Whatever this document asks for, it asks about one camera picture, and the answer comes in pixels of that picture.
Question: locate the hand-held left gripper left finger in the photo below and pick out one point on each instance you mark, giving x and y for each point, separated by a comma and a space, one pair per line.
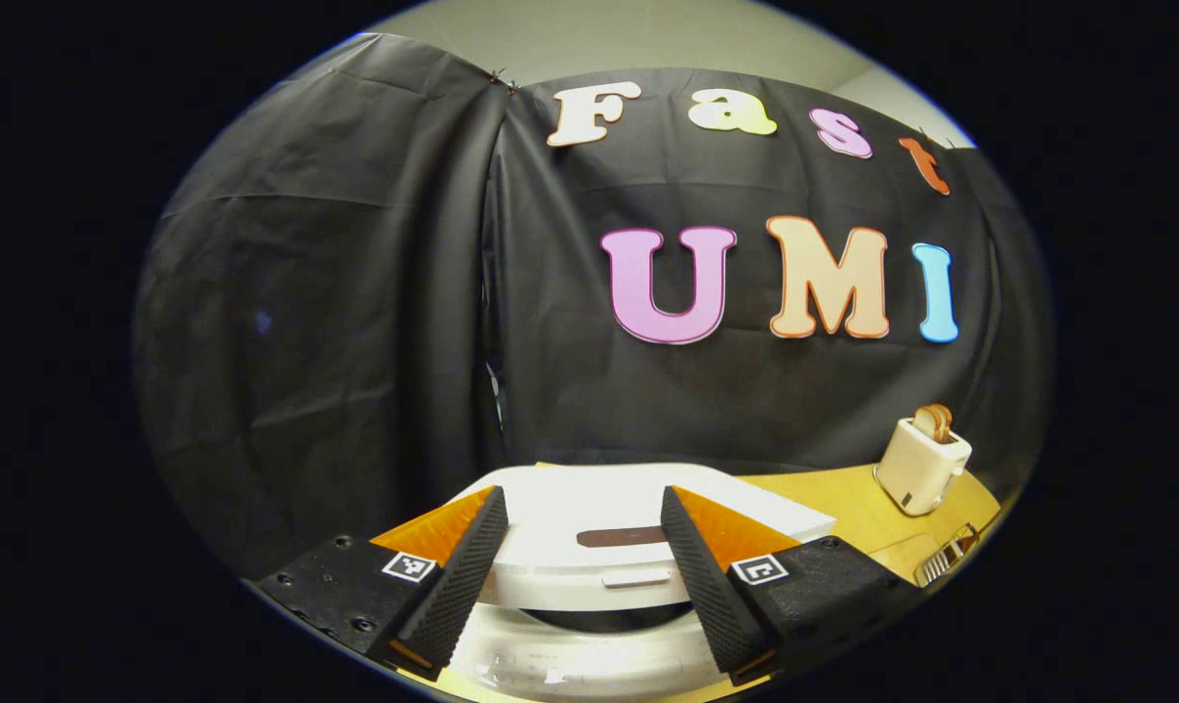
463, 576

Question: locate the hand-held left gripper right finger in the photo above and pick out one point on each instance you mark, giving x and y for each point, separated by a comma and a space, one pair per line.
702, 576

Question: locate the white rice cooker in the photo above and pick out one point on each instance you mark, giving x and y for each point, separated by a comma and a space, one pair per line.
589, 498

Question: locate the white toaster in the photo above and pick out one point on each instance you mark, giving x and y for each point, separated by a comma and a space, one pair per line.
916, 474

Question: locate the brown toast slice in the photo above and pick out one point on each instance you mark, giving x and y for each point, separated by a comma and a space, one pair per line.
943, 420
923, 425

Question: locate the black backdrop cloth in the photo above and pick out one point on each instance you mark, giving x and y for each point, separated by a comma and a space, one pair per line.
306, 293

